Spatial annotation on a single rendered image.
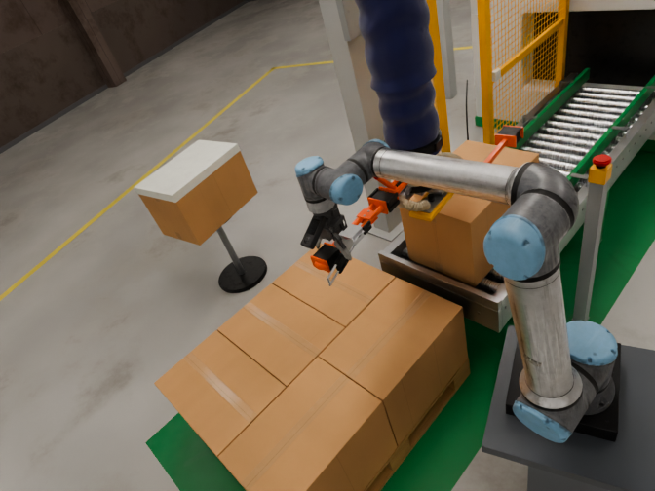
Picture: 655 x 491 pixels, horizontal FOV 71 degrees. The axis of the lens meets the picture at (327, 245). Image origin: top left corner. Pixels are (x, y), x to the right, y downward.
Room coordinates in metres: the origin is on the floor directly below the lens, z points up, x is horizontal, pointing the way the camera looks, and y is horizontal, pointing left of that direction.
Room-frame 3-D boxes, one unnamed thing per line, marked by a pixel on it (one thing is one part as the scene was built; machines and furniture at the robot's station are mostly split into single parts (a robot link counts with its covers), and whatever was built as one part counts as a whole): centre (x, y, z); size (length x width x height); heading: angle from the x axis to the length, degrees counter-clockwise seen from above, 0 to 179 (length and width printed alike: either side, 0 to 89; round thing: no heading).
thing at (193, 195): (2.85, 0.71, 0.82); 0.60 x 0.40 x 0.40; 134
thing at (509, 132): (1.60, -0.85, 1.23); 0.09 x 0.08 x 0.05; 39
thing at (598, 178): (1.50, -1.21, 0.50); 0.07 x 0.07 x 1.00; 34
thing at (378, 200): (1.45, -0.26, 1.22); 0.10 x 0.08 x 0.06; 39
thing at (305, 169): (1.24, -0.02, 1.53); 0.10 x 0.09 x 0.12; 31
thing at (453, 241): (1.81, -0.75, 0.75); 0.60 x 0.40 x 0.40; 123
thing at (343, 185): (1.15, -0.09, 1.54); 0.12 x 0.12 x 0.09; 31
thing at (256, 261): (2.85, 0.71, 0.31); 0.40 x 0.40 x 0.62
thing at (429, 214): (1.54, -0.52, 1.12); 0.34 x 0.10 x 0.05; 129
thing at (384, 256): (1.59, -0.45, 0.58); 0.70 x 0.03 x 0.06; 34
